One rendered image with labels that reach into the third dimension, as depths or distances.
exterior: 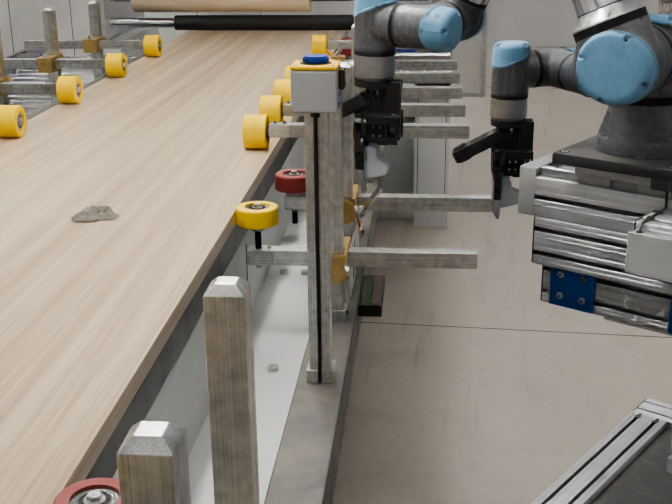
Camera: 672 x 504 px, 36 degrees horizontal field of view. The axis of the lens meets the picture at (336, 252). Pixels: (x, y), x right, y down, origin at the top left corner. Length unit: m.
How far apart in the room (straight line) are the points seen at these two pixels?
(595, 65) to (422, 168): 3.14
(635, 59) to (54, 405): 0.96
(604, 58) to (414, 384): 1.84
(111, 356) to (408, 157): 3.61
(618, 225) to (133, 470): 1.31
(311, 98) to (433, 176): 3.23
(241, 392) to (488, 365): 2.57
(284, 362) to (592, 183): 0.66
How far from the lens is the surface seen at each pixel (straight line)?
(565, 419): 3.12
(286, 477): 1.44
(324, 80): 1.53
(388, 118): 1.85
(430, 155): 4.71
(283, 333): 2.09
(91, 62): 3.55
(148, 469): 0.64
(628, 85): 1.63
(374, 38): 1.83
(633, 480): 2.45
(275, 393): 1.84
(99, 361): 1.34
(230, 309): 0.85
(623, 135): 1.78
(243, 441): 0.91
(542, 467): 2.87
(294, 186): 2.14
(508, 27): 10.95
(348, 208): 2.09
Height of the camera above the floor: 1.45
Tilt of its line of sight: 19 degrees down
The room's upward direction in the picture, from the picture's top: 1 degrees counter-clockwise
